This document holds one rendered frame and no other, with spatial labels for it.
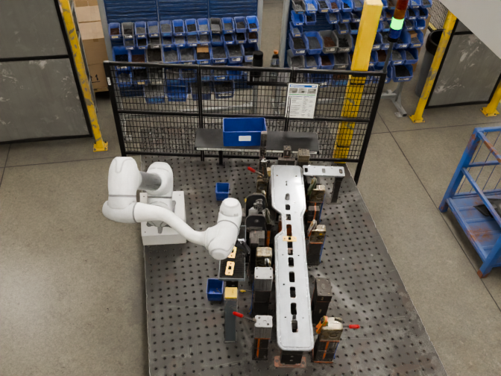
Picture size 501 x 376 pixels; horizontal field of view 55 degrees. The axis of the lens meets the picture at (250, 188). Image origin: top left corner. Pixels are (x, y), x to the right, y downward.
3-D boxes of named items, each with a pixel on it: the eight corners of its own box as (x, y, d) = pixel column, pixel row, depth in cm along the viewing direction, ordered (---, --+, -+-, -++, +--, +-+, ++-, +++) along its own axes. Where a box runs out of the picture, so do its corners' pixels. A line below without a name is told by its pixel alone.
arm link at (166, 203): (147, 225, 310) (142, 228, 288) (147, 197, 310) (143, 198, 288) (173, 226, 311) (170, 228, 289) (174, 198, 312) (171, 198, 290)
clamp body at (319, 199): (320, 227, 340) (328, 192, 315) (304, 226, 339) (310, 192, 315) (320, 217, 346) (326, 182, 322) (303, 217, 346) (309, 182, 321)
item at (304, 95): (314, 119, 354) (320, 83, 332) (283, 118, 354) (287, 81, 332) (314, 118, 355) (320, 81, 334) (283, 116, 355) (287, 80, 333)
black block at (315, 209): (317, 241, 330) (323, 212, 310) (300, 241, 330) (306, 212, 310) (315, 232, 336) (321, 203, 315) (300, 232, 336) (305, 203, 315)
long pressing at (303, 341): (319, 351, 243) (320, 350, 242) (274, 350, 242) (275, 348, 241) (302, 166, 341) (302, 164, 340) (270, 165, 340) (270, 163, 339)
